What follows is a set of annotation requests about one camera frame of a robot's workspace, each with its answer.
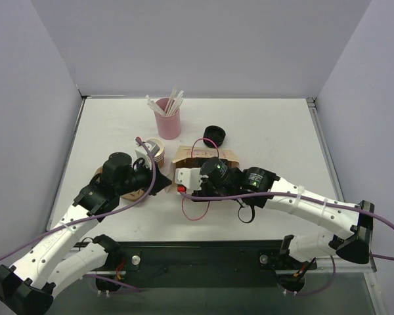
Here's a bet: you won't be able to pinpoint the stack of brown paper cups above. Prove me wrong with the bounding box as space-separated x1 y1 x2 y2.
146 138 165 169

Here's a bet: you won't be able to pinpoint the pink cream paper gift bag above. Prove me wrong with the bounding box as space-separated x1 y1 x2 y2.
165 137 239 194

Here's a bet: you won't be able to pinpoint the stack of black lids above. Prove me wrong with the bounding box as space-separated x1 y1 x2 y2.
203 125 226 148

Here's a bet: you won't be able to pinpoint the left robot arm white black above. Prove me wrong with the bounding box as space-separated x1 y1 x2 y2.
0 152 171 314

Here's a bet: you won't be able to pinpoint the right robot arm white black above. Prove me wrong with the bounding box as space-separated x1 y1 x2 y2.
185 157 374 268

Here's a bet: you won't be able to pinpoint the brown pulp cup carriers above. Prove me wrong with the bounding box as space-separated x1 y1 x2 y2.
94 167 144 202

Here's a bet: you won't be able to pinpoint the pink straw holder cup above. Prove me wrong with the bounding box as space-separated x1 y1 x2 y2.
154 110 181 140

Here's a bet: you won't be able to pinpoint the white wrapped straws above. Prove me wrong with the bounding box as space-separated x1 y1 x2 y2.
145 87 184 117

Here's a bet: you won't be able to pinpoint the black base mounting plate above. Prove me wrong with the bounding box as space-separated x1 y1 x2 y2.
96 240 317 289

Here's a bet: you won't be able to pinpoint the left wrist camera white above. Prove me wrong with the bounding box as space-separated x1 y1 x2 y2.
135 140 159 169

